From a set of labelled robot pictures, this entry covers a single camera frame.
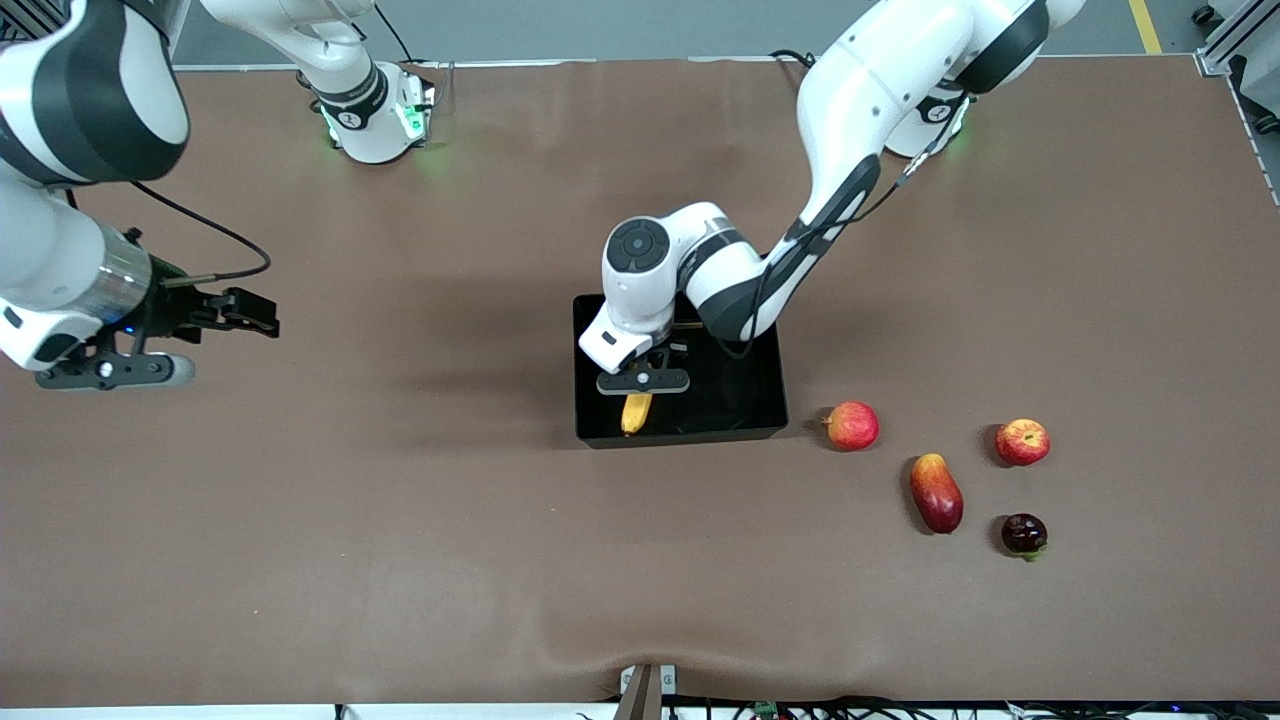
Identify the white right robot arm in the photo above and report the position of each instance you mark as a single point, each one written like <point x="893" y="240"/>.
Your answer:
<point x="30" y="250"/>

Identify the small green circuit board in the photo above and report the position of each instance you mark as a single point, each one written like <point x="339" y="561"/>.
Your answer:
<point x="767" y="710"/>

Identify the black plastic box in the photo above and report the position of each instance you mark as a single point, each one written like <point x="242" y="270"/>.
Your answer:
<point x="740" y="400"/>

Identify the red apple with stem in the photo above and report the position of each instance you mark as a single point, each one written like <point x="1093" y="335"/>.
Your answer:
<point x="852" y="427"/>

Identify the brown table cover mat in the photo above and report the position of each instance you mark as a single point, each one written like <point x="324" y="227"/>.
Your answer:
<point x="400" y="550"/>

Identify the table edge clamp bracket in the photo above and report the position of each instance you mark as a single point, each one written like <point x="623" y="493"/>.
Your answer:
<point x="645" y="690"/>

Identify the aluminium frame post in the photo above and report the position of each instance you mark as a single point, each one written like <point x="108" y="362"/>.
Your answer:
<point x="178" y="30"/>
<point x="1235" y="40"/>

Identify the yellow banana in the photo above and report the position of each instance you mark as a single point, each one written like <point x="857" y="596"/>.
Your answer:
<point x="636" y="412"/>

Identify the red yellow mango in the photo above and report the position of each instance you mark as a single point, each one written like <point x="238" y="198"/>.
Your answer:
<point x="937" y="495"/>

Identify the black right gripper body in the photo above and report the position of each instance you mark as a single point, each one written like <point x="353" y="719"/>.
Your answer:
<point x="172" y="310"/>

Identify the red apple with pale patch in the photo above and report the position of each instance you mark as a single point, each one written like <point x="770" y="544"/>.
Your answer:
<point x="1023" y="443"/>

